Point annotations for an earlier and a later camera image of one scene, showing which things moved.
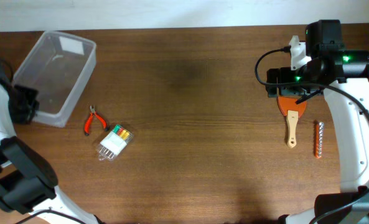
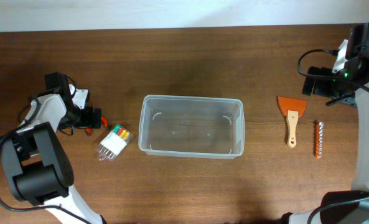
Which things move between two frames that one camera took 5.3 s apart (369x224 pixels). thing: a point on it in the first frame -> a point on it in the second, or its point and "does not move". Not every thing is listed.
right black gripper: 282,73 -> 318,88
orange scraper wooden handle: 293,111 does not move
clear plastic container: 59,66 -> 191,126
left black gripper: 27,116 -> 87,121
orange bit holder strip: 319,129 does not move
